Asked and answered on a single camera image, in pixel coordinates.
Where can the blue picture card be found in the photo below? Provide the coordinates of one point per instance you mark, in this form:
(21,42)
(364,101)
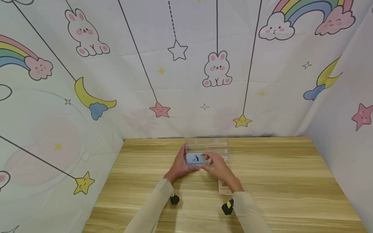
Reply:
(195,160)

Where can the person's right forearm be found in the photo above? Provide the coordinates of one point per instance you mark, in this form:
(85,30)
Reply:
(250,213)

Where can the person's right thumb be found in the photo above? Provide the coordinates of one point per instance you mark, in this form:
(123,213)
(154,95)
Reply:
(211,167)

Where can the person's right index finger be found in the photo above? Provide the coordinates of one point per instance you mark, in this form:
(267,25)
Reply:
(210,155)

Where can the person's right hand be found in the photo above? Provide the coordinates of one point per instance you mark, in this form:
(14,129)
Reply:
(223,170)

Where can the black wrist band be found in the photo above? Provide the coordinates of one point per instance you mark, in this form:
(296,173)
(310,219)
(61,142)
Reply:
(174,198)
(228,207)

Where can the clear plastic box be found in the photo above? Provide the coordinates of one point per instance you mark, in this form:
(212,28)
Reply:
(207,149)

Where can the person's left forearm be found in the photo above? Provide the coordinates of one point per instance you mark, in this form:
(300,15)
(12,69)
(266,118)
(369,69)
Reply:
(150,207)

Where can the person's right fingers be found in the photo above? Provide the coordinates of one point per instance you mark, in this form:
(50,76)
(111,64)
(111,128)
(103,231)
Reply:
(223,161)

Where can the person's left hand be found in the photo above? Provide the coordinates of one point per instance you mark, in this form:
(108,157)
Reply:
(178,167)

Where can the person's left index finger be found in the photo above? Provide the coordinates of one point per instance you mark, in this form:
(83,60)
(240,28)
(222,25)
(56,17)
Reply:
(183,151)

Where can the person's left thumb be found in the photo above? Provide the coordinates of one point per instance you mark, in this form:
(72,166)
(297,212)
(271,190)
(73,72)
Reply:
(191,169)

